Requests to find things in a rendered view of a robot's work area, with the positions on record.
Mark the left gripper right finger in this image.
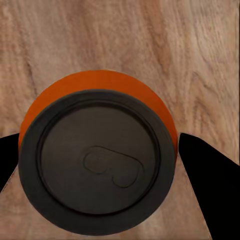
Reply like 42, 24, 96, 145
178, 133, 240, 240

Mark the can of soda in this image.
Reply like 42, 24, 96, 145
18, 70, 179, 236

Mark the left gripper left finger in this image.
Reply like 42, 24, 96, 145
0, 133, 19, 192

